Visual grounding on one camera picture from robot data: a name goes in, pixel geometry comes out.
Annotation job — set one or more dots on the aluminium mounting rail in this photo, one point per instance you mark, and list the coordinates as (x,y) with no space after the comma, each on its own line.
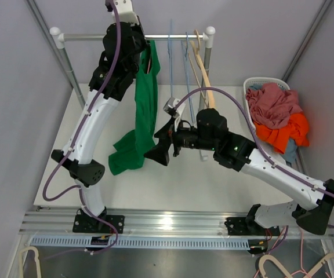
(188,198)

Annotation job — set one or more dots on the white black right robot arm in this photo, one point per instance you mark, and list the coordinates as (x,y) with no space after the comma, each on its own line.
(311,202)

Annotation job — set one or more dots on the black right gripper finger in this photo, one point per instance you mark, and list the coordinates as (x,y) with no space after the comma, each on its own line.
(159,153)
(166,130)

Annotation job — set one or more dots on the pink wire hanger on floor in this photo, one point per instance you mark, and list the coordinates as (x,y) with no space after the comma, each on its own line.
(278,242)

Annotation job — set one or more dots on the green t shirt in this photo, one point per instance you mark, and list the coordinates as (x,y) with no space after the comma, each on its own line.
(129,150)

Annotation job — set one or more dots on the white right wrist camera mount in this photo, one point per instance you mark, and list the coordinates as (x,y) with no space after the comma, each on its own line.
(175,110)

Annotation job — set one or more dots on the orange t shirt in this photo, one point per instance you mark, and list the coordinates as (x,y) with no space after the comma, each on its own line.
(297,129)

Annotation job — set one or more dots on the pink wire hanger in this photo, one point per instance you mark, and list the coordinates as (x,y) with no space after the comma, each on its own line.
(149,60)
(278,242)

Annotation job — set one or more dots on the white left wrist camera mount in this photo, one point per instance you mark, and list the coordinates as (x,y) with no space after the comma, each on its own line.
(125,11)

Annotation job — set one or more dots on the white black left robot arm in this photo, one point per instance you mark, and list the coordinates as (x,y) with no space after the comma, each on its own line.
(87,179)

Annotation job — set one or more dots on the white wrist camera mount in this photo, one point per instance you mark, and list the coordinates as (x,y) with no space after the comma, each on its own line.
(125,11)
(175,110)

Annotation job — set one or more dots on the silver clothes rack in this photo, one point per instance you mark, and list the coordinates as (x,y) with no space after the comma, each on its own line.
(117,69)

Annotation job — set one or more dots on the beige plastic hanger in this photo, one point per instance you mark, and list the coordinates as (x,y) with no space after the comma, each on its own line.
(207,95)

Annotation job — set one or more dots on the white slotted cable duct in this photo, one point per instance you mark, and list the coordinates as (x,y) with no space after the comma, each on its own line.
(215,243)

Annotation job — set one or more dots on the light blue wire hanger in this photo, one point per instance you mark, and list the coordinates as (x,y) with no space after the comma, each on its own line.
(170,56)
(184,48)

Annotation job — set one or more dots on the pink red t shirt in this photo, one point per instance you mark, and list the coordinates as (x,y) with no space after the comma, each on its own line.
(272,106)

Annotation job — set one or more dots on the white perforated laundry basket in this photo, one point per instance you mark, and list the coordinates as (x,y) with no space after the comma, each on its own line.
(247,94)

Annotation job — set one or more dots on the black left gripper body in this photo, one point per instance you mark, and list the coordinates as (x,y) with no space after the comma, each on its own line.
(141,44)

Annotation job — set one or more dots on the grey blue t shirt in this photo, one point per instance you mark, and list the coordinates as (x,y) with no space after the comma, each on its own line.
(289,156)

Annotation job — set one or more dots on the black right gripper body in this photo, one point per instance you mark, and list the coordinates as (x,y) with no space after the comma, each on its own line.
(184,138)

